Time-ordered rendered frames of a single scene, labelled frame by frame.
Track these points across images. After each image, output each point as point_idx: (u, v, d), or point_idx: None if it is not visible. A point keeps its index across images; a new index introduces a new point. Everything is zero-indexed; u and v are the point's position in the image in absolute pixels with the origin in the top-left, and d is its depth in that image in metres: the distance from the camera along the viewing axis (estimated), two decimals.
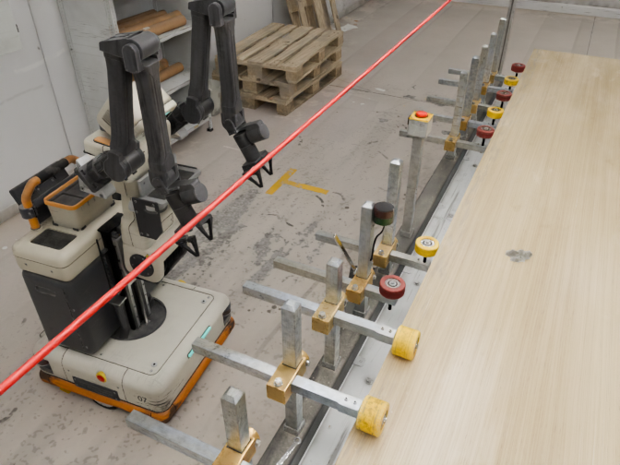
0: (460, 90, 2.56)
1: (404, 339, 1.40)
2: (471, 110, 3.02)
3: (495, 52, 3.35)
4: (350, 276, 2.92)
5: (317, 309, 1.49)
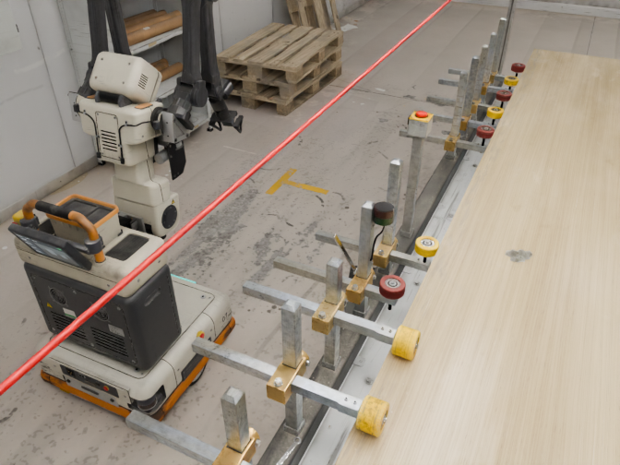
0: (460, 90, 2.56)
1: (404, 339, 1.40)
2: (471, 110, 3.02)
3: (495, 52, 3.35)
4: (350, 276, 2.92)
5: (317, 309, 1.49)
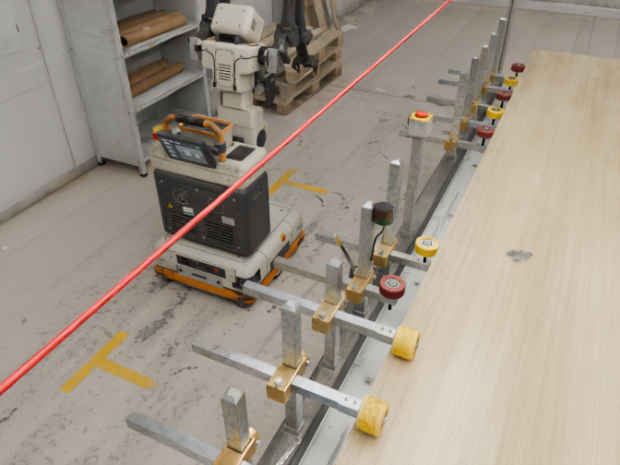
0: (460, 90, 2.56)
1: (404, 339, 1.40)
2: (471, 110, 3.02)
3: (495, 52, 3.35)
4: (350, 276, 2.92)
5: (317, 309, 1.49)
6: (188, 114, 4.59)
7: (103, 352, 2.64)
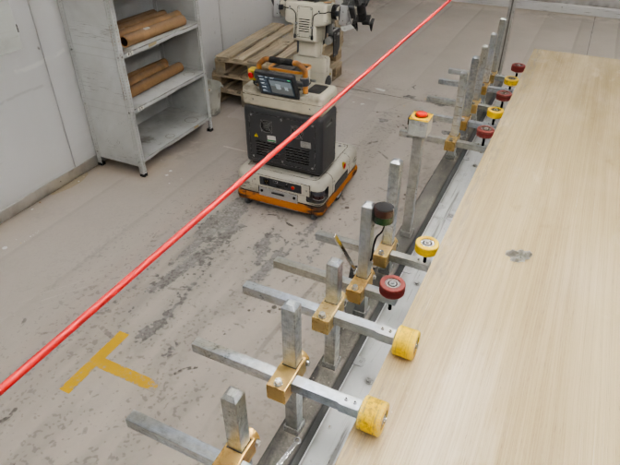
0: (460, 90, 2.56)
1: (404, 339, 1.40)
2: (471, 110, 3.02)
3: (495, 52, 3.35)
4: (350, 276, 2.92)
5: (317, 309, 1.49)
6: (188, 114, 4.59)
7: (103, 352, 2.64)
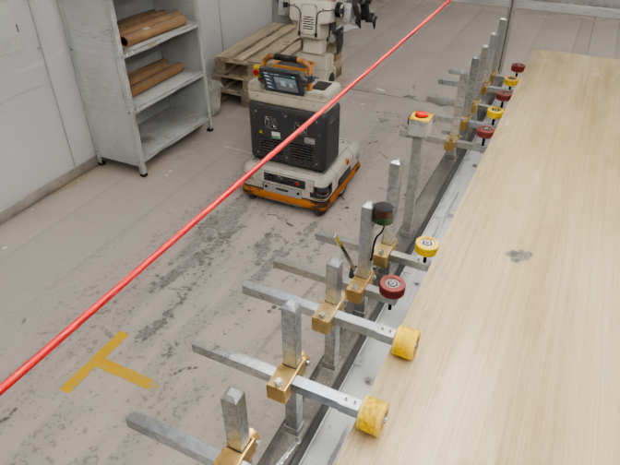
0: (460, 90, 2.56)
1: (404, 339, 1.40)
2: (471, 110, 3.02)
3: (495, 52, 3.35)
4: (350, 276, 2.92)
5: (317, 309, 1.49)
6: (188, 114, 4.59)
7: (103, 352, 2.64)
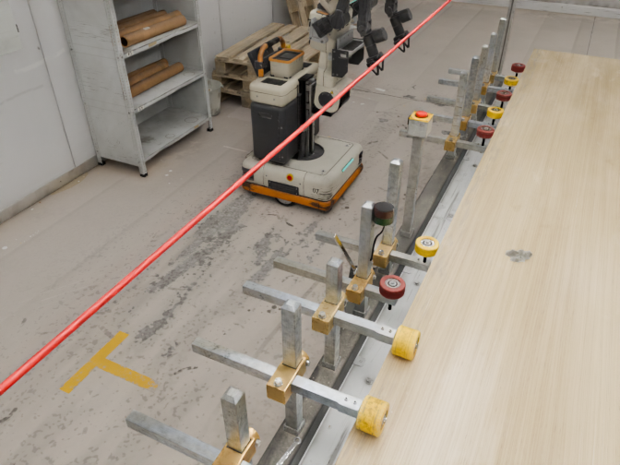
0: (460, 90, 2.56)
1: (404, 339, 1.40)
2: (471, 110, 3.02)
3: (495, 52, 3.35)
4: (350, 276, 2.92)
5: (317, 309, 1.49)
6: (188, 114, 4.59)
7: (103, 352, 2.64)
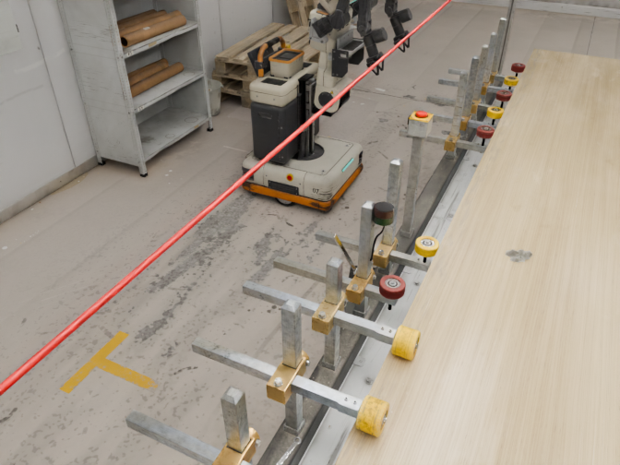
0: (460, 90, 2.56)
1: (404, 339, 1.40)
2: (471, 110, 3.02)
3: (495, 52, 3.35)
4: (350, 276, 2.92)
5: (317, 309, 1.49)
6: (188, 114, 4.59)
7: (103, 352, 2.64)
